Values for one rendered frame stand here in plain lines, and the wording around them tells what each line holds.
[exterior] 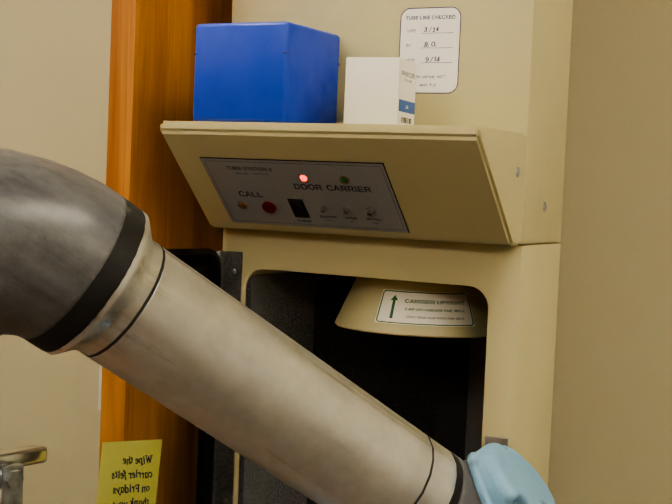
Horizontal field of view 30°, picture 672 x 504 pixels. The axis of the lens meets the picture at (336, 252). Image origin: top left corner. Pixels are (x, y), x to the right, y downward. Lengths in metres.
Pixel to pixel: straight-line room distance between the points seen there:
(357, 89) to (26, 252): 0.52
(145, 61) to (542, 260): 0.43
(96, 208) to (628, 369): 0.99
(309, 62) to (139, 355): 0.52
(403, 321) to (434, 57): 0.25
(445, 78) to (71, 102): 0.91
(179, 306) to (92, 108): 1.26
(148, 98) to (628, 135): 0.60
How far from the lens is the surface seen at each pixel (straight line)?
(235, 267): 1.27
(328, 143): 1.09
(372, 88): 1.11
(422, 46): 1.18
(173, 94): 1.29
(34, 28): 2.03
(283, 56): 1.12
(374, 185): 1.11
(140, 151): 1.25
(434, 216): 1.11
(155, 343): 0.70
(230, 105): 1.15
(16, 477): 1.10
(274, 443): 0.74
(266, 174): 1.16
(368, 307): 1.23
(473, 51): 1.16
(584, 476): 1.60
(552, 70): 1.19
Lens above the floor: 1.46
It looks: 3 degrees down
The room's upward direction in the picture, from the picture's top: 2 degrees clockwise
